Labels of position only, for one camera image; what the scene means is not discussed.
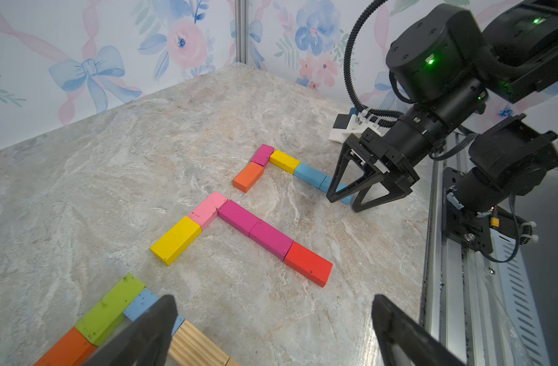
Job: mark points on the orange block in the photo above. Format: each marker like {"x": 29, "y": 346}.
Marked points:
{"x": 248, "y": 177}
{"x": 73, "y": 349}

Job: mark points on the green block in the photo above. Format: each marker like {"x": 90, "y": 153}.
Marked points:
{"x": 99, "y": 323}

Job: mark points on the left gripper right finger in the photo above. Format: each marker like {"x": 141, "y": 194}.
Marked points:
{"x": 402, "y": 341}

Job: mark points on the white cable duct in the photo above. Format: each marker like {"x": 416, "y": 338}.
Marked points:
{"x": 525, "y": 334}

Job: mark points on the red block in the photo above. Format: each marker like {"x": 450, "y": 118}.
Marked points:
{"x": 309, "y": 264}

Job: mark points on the tan block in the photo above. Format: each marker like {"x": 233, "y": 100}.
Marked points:
{"x": 189, "y": 346}

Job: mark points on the yellow block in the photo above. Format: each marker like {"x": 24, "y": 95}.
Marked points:
{"x": 284, "y": 161}
{"x": 176, "y": 240}

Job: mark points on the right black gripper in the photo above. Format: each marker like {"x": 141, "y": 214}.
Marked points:
{"x": 370, "y": 172}

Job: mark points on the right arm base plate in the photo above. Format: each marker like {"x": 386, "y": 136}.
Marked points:
{"x": 460, "y": 225}

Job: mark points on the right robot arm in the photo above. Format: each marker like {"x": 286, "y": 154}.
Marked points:
{"x": 445, "y": 67}

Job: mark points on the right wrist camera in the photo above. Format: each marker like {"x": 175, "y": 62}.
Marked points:
{"x": 352, "y": 124}

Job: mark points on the light blue block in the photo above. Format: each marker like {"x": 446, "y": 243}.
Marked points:
{"x": 140, "y": 305}

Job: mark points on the pink block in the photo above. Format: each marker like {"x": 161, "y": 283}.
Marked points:
{"x": 207, "y": 211}

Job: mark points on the magenta block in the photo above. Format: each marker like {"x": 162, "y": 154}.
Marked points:
{"x": 271, "y": 239}
{"x": 238, "y": 217}
{"x": 263, "y": 155}

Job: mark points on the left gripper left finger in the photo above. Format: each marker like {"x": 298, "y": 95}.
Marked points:
{"x": 145, "y": 341}

